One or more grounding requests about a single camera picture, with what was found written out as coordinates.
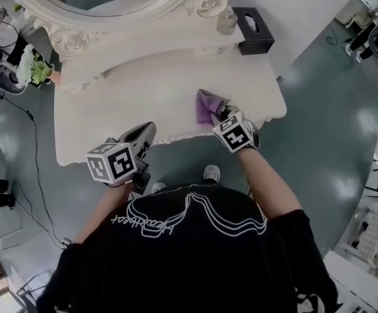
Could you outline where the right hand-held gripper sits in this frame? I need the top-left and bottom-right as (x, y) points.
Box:
(211, 105), (261, 154)

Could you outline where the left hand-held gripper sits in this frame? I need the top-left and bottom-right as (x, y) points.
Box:
(85, 121), (158, 196)

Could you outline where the purple cloth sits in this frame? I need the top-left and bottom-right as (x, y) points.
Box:
(195, 89), (233, 126)

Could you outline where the person's left forearm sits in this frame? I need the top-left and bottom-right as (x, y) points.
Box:
(74, 183), (135, 245)

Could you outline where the person's right forearm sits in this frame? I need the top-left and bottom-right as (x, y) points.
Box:
(237, 148), (302, 220)

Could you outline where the white dressing table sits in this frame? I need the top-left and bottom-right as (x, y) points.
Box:
(53, 33), (288, 168)

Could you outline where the person's right shoe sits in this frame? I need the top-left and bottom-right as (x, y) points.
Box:
(203, 164), (222, 183)

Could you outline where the black tissue box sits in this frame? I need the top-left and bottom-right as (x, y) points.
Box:
(231, 7), (276, 56)

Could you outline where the clear glass perfume bottle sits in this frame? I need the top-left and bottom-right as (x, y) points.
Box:
(216, 5), (239, 37)

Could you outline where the white tissue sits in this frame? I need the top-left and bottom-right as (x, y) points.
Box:
(244, 13), (262, 33)

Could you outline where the pink vase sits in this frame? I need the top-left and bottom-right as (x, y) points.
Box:
(47, 69), (63, 86)

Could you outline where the white artificial flower bouquet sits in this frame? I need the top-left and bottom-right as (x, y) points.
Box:
(14, 43), (54, 86)

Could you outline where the person's black printed t-shirt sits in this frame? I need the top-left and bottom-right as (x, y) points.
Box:
(35, 183), (340, 313)

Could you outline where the oval mirror ornate white frame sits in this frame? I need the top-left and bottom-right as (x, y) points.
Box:
(5, 0), (246, 91)

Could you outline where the black floor cable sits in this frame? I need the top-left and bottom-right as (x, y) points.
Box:
(0, 95), (66, 248)

